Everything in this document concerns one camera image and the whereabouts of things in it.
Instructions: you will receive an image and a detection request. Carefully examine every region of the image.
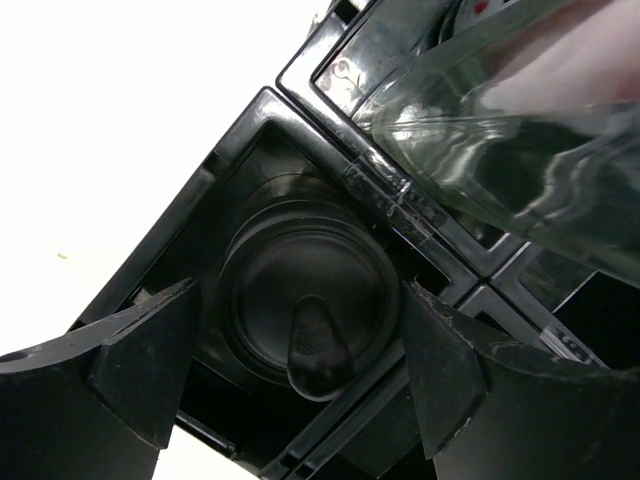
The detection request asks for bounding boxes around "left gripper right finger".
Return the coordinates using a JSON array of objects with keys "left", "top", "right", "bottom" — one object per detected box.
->
[{"left": 402, "top": 283, "right": 639, "bottom": 479}]

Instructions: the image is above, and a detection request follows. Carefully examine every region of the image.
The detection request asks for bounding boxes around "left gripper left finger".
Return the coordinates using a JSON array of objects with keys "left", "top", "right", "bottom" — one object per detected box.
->
[{"left": 1, "top": 279, "right": 201, "bottom": 479}]

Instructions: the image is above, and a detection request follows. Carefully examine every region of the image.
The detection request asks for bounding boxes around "clear glass oil bottle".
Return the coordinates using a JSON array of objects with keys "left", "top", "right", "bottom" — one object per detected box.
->
[{"left": 354, "top": 1, "right": 639, "bottom": 285}]

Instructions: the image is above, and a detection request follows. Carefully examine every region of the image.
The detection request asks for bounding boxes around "black lid spice shaker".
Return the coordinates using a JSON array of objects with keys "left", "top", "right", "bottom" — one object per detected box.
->
[{"left": 214, "top": 174, "right": 399, "bottom": 402}]

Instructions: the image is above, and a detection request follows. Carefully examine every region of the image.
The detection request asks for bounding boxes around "black four-compartment tray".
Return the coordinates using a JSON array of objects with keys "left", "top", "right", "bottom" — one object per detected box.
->
[{"left": 77, "top": 1, "right": 639, "bottom": 479}]

